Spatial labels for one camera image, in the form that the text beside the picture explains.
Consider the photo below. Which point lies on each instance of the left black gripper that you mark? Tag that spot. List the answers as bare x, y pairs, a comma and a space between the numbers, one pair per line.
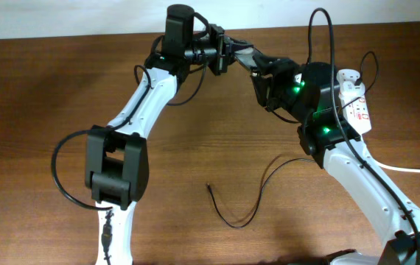
223, 46

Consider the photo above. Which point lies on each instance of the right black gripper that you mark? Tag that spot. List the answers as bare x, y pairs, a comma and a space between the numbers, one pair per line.
282, 73

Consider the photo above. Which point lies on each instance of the black smartphone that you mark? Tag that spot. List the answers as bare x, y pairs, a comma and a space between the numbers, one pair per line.
245, 58

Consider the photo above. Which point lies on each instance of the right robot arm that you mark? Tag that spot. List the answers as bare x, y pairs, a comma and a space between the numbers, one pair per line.
329, 105

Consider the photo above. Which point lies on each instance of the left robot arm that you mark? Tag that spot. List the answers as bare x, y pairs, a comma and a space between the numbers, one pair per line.
117, 166

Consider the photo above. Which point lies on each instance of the white USB charger plug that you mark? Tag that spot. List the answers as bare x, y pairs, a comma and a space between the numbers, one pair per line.
349, 90

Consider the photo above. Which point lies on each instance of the white power strip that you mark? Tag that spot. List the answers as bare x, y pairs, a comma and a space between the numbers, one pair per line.
355, 110

